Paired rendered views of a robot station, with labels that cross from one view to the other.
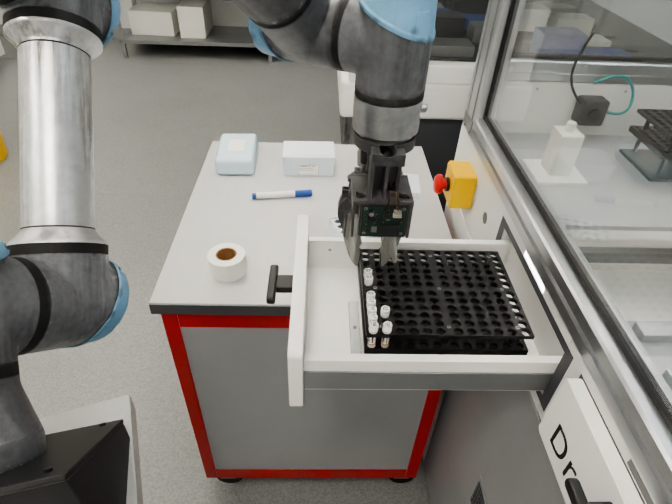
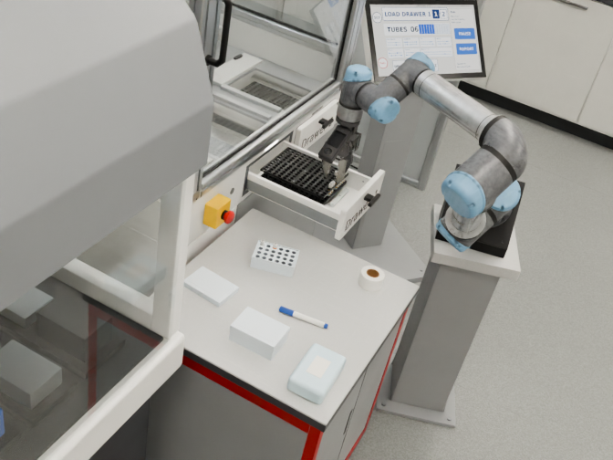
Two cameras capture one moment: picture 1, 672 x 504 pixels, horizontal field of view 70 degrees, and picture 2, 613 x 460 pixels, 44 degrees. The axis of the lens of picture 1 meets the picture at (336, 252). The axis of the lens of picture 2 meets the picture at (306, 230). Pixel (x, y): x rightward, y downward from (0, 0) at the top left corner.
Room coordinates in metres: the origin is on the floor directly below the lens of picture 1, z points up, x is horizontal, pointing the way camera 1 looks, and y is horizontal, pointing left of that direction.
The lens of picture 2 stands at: (2.34, 0.69, 2.16)
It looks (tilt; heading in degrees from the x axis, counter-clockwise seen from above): 36 degrees down; 204
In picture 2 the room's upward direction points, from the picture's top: 12 degrees clockwise
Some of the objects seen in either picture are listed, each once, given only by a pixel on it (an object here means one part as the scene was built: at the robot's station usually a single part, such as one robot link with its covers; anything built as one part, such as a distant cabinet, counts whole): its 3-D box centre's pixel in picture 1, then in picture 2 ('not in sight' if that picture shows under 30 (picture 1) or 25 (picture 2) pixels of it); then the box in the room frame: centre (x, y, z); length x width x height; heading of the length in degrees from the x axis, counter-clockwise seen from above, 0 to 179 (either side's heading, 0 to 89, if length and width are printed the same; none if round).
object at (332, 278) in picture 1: (440, 306); (300, 179); (0.51, -0.16, 0.86); 0.40 x 0.26 x 0.06; 93
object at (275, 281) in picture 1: (281, 283); (370, 198); (0.50, 0.08, 0.91); 0.07 x 0.04 x 0.01; 3
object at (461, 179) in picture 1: (457, 184); (217, 212); (0.84, -0.24, 0.88); 0.07 x 0.05 x 0.07; 3
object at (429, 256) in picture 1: (435, 304); (303, 179); (0.51, -0.15, 0.87); 0.22 x 0.18 x 0.06; 93
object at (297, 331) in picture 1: (300, 299); (360, 203); (0.50, 0.05, 0.87); 0.29 x 0.02 x 0.11; 3
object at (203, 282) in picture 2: (392, 184); (210, 286); (1.01, -0.13, 0.77); 0.13 x 0.09 x 0.02; 88
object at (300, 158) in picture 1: (308, 158); (259, 333); (1.09, 0.08, 0.79); 0.13 x 0.09 x 0.05; 94
